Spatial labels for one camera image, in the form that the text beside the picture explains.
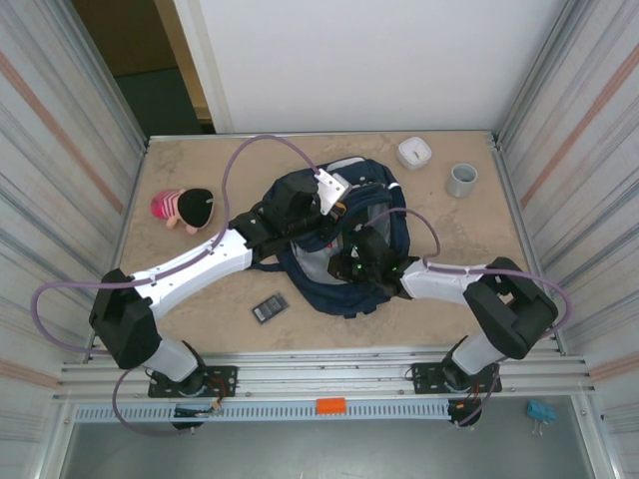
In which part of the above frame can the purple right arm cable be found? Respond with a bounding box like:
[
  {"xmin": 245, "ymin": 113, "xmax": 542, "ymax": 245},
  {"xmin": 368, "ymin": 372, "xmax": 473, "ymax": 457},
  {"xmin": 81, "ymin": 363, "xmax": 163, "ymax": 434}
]
[{"xmin": 361, "ymin": 208, "xmax": 574, "ymax": 429}]

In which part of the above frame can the navy blue backpack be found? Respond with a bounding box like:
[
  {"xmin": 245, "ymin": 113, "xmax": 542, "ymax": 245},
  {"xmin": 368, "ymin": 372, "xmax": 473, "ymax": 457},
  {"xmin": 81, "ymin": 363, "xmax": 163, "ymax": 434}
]
[{"xmin": 249, "ymin": 157, "xmax": 413, "ymax": 320}]

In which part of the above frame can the grey cup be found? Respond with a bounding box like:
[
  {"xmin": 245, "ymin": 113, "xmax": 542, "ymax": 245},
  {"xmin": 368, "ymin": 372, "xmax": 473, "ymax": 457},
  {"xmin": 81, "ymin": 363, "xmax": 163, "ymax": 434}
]
[{"xmin": 446, "ymin": 163, "xmax": 479, "ymax": 200}]

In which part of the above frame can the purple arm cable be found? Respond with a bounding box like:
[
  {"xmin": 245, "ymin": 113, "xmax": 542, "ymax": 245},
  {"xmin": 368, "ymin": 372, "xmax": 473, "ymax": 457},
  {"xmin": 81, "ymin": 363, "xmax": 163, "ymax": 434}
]
[
  {"xmin": 361, "ymin": 208, "xmax": 574, "ymax": 429},
  {"xmin": 31, "ymin": 134, "xmax": 320, "ymax": 437}
]

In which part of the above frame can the blue binder clip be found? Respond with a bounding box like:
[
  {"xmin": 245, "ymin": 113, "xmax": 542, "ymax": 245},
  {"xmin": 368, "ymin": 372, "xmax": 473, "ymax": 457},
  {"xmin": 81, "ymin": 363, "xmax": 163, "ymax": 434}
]
[{"xmin": 526, "ymin": 398, "xmax": 558, "ymax": 438}]

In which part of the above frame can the aluminium enclosure post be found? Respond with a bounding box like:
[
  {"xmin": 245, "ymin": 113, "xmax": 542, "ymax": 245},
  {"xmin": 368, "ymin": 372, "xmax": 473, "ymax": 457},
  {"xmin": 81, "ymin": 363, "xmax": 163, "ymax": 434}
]
[
  {"xmin": 59, "ymin": 0, "xmax": 151, "ymax": 151},
  {"xmin": 491, "ymin": 0, "xmax": 588, "ymax": 151}
]

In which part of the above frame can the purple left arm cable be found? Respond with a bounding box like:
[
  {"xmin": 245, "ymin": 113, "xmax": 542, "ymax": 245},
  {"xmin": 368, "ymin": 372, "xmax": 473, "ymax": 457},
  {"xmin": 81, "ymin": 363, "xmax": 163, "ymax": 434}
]
[{"xmin": 31, "ymin": 134, "xmax": 320, "ymax": 437}]

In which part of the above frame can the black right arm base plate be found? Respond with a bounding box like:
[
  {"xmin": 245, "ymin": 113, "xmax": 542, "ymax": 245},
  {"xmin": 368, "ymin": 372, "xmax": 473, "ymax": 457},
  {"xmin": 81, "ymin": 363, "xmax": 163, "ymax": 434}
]
[{"xmin": 409, "ymin": 361, "xmax": 503, "ymax": 395}]

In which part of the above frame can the grey slotted cable duct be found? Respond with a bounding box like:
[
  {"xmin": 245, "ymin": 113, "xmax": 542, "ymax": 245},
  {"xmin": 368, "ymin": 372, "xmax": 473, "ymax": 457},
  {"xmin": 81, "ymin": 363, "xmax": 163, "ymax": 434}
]
[{"xmin": 73, "ymin": 401, "xmax": 450, "ymax": 423}]

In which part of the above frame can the small black case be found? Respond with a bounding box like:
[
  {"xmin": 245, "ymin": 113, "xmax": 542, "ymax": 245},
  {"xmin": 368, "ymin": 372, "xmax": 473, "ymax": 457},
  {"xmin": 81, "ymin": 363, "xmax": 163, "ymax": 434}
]
[{"xmin": 251, "ymin": 292, "xmax": 291, "ymax": 325}]

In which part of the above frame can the pink striped plush doll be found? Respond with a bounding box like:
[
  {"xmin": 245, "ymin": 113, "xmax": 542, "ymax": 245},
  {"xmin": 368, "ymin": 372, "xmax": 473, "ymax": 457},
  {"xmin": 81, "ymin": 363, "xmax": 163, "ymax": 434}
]
[{"xmin": 151, "ymin": 188, "xmax": 217, "ymax": 235}]

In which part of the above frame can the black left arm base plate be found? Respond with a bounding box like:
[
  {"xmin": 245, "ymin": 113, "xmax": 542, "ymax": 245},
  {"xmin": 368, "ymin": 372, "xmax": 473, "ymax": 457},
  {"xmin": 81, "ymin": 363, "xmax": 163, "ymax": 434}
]
[{"xmin": 149, "ymin": 365, "xmax": 239, "ymax": 399}]

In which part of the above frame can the white door frame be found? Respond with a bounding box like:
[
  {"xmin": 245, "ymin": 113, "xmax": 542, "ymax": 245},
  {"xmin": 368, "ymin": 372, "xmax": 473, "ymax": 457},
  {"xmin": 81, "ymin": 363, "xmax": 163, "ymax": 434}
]
[{"xmin": 154, "ymin": 0, "xmax": 236, "ymax": 135}]

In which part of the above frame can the aluminium mounting rail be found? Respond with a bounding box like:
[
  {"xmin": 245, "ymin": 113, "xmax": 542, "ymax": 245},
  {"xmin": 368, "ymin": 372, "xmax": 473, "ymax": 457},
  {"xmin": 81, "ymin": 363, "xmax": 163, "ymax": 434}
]
[{"xmin": 54, "ymin": 348, "xmax": 598, "ymax": 403}]

